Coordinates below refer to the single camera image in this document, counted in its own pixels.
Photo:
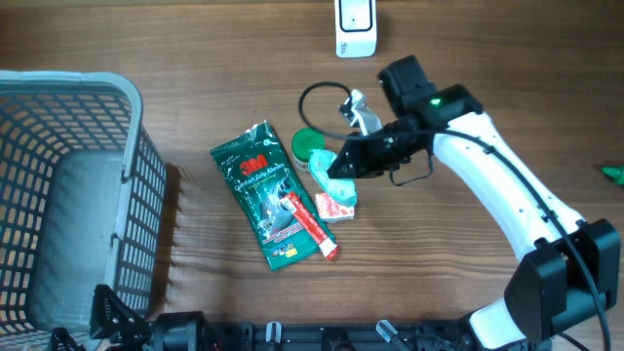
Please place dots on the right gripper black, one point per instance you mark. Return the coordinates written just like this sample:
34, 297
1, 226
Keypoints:
361, 165

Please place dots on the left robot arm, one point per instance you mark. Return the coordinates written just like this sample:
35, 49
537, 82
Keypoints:
182, 331

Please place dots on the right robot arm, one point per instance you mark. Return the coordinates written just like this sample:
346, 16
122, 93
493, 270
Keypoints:
568, 266

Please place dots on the red sauce bottle green cap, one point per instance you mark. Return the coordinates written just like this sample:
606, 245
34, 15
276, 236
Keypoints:
616, 174

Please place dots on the white barcode scanner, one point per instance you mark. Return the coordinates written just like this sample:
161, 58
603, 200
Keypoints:
355, 28

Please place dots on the red toothpaste tube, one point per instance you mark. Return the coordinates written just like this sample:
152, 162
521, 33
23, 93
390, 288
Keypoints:
326, 244

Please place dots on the grey plastic shopping basket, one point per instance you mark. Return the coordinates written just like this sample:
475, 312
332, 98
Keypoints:
82, 193

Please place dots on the small red white packet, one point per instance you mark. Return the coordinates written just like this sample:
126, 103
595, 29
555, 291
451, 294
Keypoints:
330, 211

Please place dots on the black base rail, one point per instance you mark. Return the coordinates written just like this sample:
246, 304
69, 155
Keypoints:
458, 334

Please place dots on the teal wet wipes pack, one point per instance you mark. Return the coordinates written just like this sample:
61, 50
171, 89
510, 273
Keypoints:
343, 191

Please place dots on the green 3M gloves packet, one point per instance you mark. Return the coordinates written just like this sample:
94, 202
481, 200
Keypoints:
258, 171

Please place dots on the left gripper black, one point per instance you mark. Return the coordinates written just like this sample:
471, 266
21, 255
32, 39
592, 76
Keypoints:
131, 334

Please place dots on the green lid jar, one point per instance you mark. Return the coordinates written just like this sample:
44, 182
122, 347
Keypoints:
303, 142

